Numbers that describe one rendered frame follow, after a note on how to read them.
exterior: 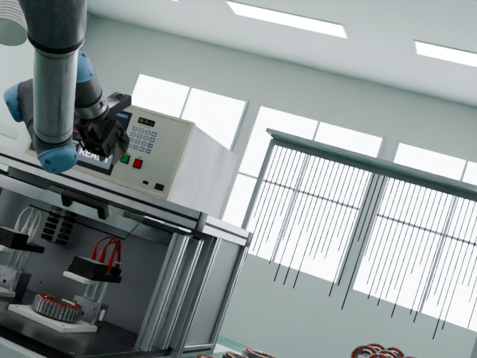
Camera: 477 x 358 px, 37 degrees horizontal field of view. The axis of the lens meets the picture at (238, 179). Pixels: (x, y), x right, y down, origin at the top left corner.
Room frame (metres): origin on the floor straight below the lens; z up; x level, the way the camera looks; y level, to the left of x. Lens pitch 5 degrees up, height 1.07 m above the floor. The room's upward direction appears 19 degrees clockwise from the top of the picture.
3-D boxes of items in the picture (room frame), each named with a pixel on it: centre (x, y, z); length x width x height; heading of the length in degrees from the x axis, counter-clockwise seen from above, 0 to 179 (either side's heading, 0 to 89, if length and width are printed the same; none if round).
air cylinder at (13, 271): (1.86, 0.47, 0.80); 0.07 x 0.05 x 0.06; 70
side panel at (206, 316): (1.95, -0.03, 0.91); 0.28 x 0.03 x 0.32; 160
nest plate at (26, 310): (1.64, 0.30, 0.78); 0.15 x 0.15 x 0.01; 70
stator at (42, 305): (1.64, 0.30, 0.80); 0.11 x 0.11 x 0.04
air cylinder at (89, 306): (1.78, 0.25, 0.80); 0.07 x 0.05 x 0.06; 70
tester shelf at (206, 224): (1.99, 0.30, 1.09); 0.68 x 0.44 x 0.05; 70
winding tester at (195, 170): (1.98, 0.29, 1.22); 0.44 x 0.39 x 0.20; 70
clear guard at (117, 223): (1.63, 0.24, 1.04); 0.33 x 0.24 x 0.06; 160
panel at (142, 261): (1.92, 0.32, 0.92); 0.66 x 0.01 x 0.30; 70
